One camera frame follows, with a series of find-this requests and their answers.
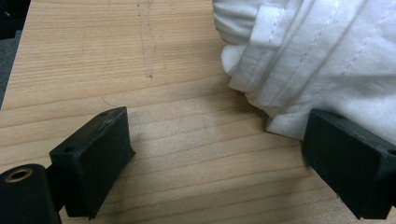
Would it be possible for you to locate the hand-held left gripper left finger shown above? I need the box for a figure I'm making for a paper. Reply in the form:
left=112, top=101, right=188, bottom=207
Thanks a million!
left=46, top=105, right=136, bottom=220

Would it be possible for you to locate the white cloth garment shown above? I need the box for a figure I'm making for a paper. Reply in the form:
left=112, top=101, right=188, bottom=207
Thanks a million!
left=211, top=0, right=396, bottom=147

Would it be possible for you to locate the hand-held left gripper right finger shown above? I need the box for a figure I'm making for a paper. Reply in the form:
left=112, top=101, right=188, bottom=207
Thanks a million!
left=301, top=108, right=396, bottom=220

